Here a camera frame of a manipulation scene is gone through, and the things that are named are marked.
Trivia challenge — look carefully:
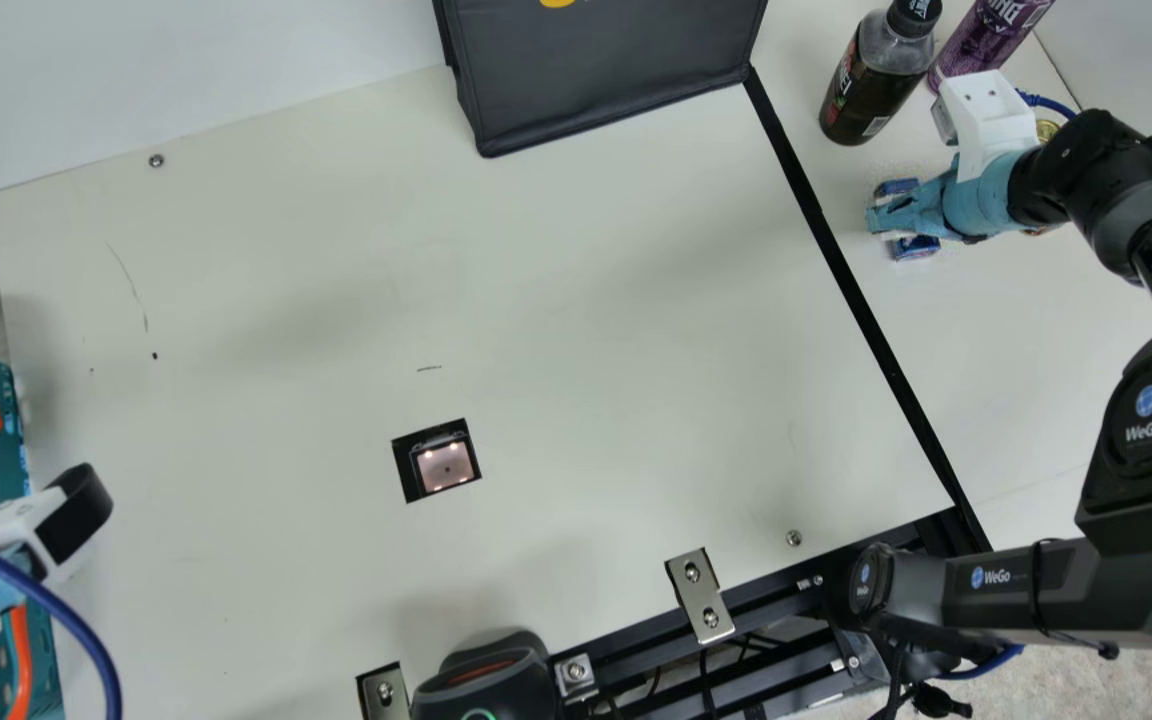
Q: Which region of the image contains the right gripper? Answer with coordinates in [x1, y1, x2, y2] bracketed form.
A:
[866, 150, 1029, 243]

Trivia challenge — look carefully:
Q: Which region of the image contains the small square scanner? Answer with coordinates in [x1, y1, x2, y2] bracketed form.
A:
[391, 418, 484, 504]

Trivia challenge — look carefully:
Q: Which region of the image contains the dark coffee bottle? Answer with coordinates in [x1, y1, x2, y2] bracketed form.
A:
[818, 0, 943, 147]

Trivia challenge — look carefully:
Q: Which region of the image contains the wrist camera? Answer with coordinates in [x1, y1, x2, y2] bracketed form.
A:
[0, 462, 115, 587]
[932, 70, 1039, 183]

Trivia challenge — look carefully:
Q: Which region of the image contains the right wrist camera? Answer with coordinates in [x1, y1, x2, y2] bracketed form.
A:
[932, 70, 1039, 183]

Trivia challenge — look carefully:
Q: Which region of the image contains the black strip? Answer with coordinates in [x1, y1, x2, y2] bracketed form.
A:
[742, 66, 993, 553]

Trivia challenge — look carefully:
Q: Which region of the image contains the dark grey bag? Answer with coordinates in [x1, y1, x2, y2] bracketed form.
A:
[433, 0, 769, 159]

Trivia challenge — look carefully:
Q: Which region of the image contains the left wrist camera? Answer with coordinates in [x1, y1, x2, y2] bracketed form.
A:
[0, 462, 115, 587]

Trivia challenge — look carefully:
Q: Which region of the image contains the black device with green light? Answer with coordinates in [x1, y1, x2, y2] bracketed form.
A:
[410, 628, 559, 720]

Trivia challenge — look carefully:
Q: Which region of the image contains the blue cable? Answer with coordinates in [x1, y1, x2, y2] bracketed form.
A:
[1016, 90, 1078, 121]
[934, 643, 1026, 683]
[0, 524, 124, 720]

